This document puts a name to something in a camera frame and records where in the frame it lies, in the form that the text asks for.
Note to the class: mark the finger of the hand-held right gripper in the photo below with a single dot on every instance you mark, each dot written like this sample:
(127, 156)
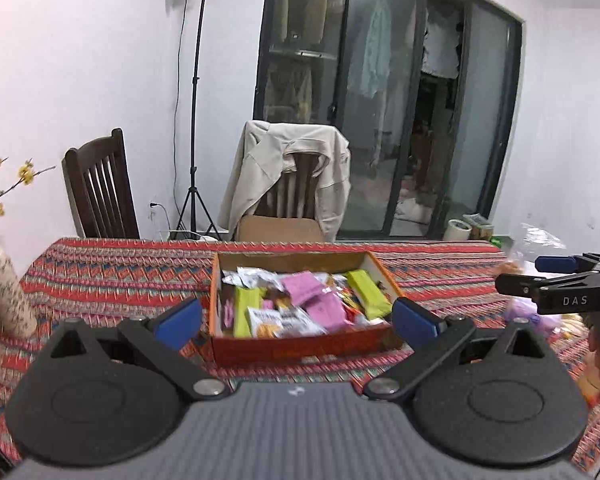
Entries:
(520, 286)
(555, 263)

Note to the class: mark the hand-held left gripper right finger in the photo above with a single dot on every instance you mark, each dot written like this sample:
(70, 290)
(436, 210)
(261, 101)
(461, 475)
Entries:
(412, 320)

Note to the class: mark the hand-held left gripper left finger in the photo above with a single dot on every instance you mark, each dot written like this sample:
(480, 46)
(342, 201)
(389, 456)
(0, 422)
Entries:
(180, 317)

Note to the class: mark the long green snack packet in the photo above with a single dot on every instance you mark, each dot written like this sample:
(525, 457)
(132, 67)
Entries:
(367, 292)

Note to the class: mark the red snack packet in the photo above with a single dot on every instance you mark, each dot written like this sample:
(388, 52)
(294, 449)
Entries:
(352, 310)

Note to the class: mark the small yellow-green snack packet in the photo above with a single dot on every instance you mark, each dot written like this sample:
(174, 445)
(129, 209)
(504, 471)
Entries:
(245, 310)

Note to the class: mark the silver snack packet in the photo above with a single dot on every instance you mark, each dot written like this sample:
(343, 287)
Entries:
(252, 277)

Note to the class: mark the purple snack packet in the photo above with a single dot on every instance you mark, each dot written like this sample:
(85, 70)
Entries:
(327, 312)
(305, 285)

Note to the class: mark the orange cardboard box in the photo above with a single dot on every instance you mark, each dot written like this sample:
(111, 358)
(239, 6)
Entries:
(300, 350)

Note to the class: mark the person's right hand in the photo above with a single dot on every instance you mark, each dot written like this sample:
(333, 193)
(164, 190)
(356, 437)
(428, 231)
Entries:
(597, 350)

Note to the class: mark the purple tissue pack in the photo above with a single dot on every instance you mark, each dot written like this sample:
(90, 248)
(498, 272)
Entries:
(525, 312)

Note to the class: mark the patterned red tablecloth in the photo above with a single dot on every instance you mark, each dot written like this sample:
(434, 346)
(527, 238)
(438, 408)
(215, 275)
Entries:
(130, 270)

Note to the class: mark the white tape roll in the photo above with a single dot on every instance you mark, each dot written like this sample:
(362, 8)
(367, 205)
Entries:
(457, 231)

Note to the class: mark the dark wooden chair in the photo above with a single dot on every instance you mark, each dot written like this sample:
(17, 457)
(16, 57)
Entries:
(105, 190)

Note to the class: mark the wooden chair with jacket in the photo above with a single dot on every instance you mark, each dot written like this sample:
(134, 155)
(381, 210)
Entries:
(290, 195)

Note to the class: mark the beige jacket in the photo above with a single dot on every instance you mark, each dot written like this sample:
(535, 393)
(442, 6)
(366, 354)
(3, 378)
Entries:
(260, 170)

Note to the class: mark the small floral vase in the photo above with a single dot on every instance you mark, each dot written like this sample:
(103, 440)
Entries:
(10, 290)

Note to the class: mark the black framed glass door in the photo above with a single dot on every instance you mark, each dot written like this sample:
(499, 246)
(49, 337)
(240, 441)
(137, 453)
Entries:
(345, 110)

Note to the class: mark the studio light on stand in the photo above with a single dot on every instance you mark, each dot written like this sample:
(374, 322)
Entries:
(196, 85)

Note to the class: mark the white hanging garment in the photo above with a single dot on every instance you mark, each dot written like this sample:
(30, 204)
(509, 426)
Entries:
(442, 45)

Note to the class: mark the pale hanging shirt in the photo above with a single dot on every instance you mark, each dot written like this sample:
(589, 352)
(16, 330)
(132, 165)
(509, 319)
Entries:
(377, 50)

